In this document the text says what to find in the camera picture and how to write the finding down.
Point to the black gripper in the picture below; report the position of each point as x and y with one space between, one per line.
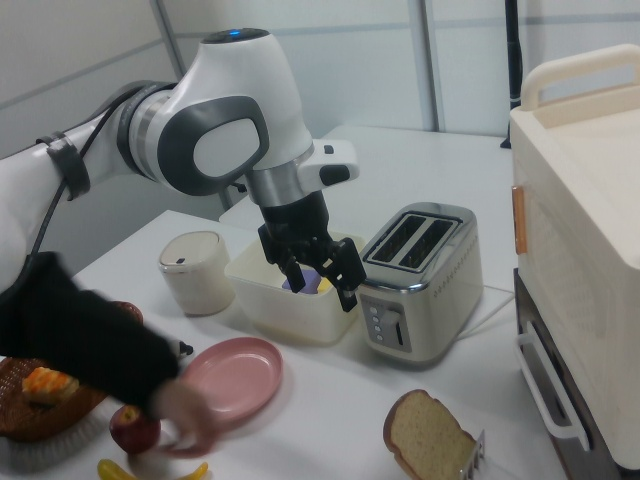
295 220

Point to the pink round plate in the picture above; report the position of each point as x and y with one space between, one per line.
240 375

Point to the brown crusted bread slice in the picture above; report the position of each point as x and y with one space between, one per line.
425 435

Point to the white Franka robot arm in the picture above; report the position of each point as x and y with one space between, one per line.
240 75

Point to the forearm in black sleeve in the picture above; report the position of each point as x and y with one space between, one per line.
75 325

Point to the chrome and cream toaster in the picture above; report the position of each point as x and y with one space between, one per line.
440 310

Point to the short orange striped bread roll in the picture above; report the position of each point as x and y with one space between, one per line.
50 386

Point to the person's bare hand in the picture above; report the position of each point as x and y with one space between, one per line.
177 405

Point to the purple foam cube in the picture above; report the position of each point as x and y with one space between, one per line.
313 284

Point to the yellow foam cube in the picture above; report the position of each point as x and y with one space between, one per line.
325 288

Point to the cream rectangular plastic bin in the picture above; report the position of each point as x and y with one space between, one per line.
290 315

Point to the cream lidded trash can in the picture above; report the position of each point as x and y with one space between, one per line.
197 280

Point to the small panda figurine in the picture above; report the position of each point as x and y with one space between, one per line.
184 348

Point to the white appliance on brown box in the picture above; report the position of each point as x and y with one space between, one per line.
525 295

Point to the red apple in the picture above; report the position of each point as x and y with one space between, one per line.
130 430

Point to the cream plastic storage box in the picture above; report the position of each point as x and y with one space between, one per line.
575 200

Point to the yellow banana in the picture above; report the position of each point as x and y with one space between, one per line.
112 471

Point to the black background pole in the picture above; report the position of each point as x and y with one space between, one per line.
514 50

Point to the brown wicker basket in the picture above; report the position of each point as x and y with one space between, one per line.
15 415

